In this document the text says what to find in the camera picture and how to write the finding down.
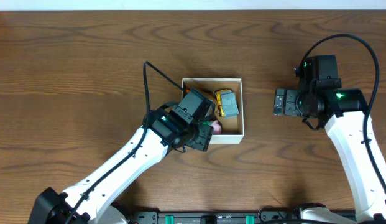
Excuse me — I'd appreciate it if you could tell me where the pink toy cup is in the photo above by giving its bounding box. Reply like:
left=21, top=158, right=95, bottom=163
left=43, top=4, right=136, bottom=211
left=210, top=120, right=222, bottom=135

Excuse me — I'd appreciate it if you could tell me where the brown plush toy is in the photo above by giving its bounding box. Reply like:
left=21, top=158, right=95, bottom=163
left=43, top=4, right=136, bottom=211
left=183, top=87, right=217, bottom=104

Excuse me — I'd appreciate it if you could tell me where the yellow grey toy truck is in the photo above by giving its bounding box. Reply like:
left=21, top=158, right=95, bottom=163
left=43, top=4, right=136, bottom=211
left=215, top=89, right=239, bottom=118

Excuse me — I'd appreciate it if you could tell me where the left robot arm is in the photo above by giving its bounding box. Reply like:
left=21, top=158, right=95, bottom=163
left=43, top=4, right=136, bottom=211
left=29, top=89, right=215, bottom=224

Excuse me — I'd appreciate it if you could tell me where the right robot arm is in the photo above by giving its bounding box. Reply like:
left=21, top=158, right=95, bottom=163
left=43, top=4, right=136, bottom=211
left=273, top=55, right=386, bottom=223

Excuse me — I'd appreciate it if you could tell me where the white cardboard box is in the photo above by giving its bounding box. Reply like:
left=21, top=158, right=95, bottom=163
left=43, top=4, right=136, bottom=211
left=182, top=78, right=244, bottom=144

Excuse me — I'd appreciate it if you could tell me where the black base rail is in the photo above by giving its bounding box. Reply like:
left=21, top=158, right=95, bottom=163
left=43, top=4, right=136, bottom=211
left=117, top=202, right=358, bottom=224

